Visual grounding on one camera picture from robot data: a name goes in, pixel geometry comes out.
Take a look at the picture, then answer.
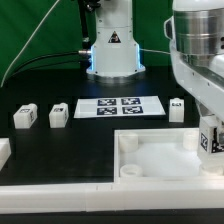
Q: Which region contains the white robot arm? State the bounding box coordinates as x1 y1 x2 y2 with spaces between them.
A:
87 0 224 148

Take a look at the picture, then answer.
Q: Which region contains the white cable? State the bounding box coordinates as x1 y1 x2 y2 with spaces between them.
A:
0 0 63 88

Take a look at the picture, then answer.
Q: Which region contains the white square tabletop tray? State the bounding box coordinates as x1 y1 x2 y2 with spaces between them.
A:
114 128 224 182

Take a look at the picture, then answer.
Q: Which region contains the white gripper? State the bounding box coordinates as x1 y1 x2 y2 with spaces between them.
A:
170 49 224 146

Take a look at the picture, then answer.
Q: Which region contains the white left fence block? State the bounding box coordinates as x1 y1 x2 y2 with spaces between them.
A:
0 138 11 171

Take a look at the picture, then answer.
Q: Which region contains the green backdrop cloth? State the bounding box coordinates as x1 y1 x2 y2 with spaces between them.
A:
0 0 224 88

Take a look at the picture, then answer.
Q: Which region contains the black cable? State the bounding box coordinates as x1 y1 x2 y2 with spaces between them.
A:
13 0 93 76

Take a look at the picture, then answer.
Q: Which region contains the marker sheet with tags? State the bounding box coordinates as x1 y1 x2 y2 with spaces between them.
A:
74 96 165 118

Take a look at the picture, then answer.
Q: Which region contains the white front fence bar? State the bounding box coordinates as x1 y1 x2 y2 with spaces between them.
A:
0 178 224 214

